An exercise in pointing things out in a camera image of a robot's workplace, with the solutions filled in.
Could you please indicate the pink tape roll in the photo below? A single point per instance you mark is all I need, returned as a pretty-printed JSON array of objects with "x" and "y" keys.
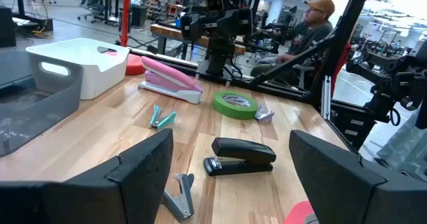
[{"x": 298, "y": 215}]

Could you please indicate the person's cap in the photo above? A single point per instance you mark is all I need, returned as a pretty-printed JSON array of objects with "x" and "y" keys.
[{"x": 322, "y": 4}]

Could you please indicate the red desk lamp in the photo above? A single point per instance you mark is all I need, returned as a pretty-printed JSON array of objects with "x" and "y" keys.
[{"x": 135, "y": 65}]

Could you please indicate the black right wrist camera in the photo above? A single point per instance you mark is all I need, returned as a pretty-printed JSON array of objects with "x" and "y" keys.
[{"x": 214, "y": 0}]

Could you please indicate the pink stapler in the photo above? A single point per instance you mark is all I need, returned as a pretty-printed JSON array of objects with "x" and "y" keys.
[{"x": 166, "y": 75}]

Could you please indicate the person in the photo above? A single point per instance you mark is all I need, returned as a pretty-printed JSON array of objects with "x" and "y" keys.
[{"x": 307, "y": 40}]

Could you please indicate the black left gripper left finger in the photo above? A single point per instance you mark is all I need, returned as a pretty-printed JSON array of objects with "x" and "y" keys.
[{"x": 100, "y": 197}]

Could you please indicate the green tape roll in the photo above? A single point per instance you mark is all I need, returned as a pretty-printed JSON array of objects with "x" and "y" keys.
[{"x": 233, "y": 111}]

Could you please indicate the wooden workbench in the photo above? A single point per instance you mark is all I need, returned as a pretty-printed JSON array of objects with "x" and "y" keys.
[{"x": 166, "y": 32}]

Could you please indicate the teal staple remover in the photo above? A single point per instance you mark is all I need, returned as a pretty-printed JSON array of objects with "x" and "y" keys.
[{"x": 155, "y": 115}]

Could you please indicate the gray office chair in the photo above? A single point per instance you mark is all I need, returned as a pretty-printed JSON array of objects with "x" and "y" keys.
[{"x": 88, "y": 0}]

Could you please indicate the black aluminium table frame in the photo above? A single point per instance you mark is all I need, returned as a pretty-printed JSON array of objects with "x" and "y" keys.
[{"x": 347, "y": 24}]

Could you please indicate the black stapler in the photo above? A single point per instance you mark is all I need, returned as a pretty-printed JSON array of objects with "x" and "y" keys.
[{"x": 243, "y": 152}]

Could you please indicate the black background robot arm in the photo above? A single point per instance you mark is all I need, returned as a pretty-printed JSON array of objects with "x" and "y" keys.
[{"x": 393, "y": 80}]

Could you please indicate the black computer tower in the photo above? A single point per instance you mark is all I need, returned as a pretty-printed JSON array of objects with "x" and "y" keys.
[{"x": 138, "y": 15}]

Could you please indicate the dark gray staple remover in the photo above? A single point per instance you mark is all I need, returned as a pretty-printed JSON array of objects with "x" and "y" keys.
[{"x": 181, "y": 204}]

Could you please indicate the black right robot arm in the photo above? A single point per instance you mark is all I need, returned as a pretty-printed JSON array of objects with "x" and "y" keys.
[{"x": 219, "y": 55}]

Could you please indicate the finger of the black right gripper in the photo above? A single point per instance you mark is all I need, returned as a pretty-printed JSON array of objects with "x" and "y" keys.
[
  {"x": 240, "y": 21},
  {"x": 189, "y": 26}
]

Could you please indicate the black box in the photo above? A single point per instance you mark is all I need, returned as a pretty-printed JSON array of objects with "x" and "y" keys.
[{"x": 7, "y": 27}]

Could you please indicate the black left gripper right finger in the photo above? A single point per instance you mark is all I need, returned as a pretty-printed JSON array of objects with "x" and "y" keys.
[{"x": 350, "y": 197}]

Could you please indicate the white plastic bin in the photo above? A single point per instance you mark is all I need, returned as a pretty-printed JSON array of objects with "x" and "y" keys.
[{"x": 93, "y": 74}]

